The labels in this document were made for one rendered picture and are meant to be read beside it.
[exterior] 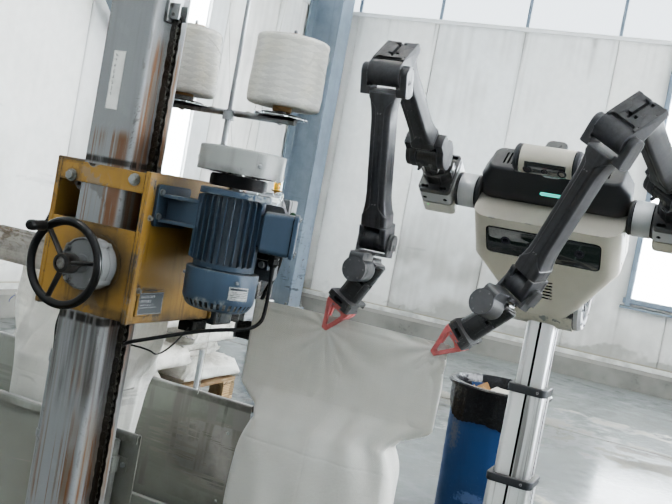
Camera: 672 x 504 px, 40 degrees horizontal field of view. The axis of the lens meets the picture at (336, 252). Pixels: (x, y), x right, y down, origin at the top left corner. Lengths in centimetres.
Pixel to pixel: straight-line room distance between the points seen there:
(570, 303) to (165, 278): 108
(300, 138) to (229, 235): 912
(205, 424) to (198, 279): 92
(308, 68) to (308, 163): 888
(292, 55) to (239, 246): 43
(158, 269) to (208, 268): 14
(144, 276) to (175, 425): 93
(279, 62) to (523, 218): 77
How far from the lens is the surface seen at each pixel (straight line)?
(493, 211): 241
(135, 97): 194
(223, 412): 270
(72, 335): 200
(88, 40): 795
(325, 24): 1110
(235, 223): 187
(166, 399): 280
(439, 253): 1047
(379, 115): 204
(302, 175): 1089
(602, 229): 236
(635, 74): 1026
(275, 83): 199
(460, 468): 434
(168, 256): 200
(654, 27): 1037
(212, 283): 186
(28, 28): 745
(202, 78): 215
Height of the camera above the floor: 135
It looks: 3 degrees down
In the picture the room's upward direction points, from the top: 10 degrees clockwise
